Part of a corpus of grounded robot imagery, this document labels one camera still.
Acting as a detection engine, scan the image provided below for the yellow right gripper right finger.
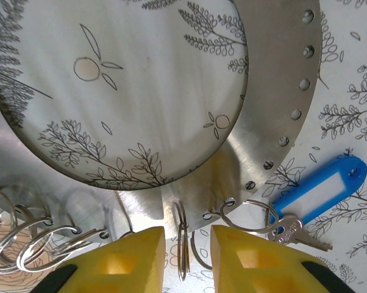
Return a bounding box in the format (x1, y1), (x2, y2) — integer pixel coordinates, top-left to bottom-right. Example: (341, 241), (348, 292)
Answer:
(209, 225), (357, 293)

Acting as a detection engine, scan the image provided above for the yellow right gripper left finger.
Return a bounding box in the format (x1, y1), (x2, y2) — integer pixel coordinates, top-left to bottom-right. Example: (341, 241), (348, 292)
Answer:
(33, 226), (166, 293)

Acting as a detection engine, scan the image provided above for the small silver key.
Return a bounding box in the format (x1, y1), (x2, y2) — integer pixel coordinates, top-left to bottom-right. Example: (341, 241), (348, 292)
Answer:
(267, 215), (333, 253)

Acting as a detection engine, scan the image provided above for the blue plastic key tag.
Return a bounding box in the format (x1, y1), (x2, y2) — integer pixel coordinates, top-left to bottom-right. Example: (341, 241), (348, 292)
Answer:
(268, 155), (367, 225)

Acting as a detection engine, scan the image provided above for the perforated metal ring disc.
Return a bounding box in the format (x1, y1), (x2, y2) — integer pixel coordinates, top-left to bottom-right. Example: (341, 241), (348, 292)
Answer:
(0, 0), (322, 242)

